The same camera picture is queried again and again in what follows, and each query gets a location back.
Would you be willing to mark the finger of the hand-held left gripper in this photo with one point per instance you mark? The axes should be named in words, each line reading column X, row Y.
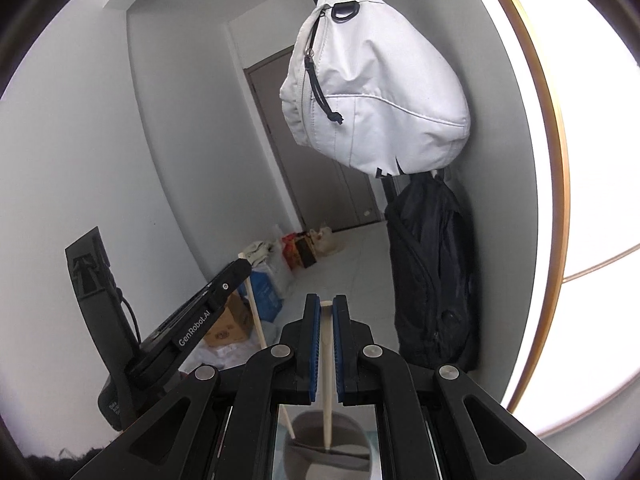
column 232, row 277

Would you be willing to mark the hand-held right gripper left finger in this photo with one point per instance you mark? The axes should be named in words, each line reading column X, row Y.
column 312, row 350

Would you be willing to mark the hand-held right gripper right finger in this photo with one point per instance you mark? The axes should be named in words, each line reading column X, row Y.
column 341, row 350

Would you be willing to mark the wooden chopstick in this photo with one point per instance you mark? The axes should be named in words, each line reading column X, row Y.
column 255, row 310
column 326, row 360

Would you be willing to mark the grey utensil holder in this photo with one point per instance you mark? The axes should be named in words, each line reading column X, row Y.
column 325, row 465

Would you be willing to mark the white shoulder bag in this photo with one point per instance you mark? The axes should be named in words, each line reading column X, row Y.
column 375, row 85

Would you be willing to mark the blue box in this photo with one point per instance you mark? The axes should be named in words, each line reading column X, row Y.
column 267, row 292

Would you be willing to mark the white cloth bag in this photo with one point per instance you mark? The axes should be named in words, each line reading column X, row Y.
column 260, row 250

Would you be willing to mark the cardboard box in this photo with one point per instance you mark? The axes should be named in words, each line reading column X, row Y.
column 230, row 327

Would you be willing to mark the red snack packet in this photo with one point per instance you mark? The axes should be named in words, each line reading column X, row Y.
column 291, row 247

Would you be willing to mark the clear plastic bags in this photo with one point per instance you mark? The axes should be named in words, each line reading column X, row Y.
column 225, row 355

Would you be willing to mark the beige tote bag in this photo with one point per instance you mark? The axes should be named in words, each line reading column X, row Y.
column 325, row 240

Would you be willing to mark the black backpack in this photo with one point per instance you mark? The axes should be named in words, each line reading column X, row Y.
column 430, row 270

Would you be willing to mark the brown door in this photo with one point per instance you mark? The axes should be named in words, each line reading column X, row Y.
column 300, row 160

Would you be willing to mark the person's dark clothing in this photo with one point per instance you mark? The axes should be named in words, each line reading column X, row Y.
column 60, row 467

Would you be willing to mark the round gold-framed window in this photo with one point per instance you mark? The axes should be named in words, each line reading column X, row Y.
column 590, row 210

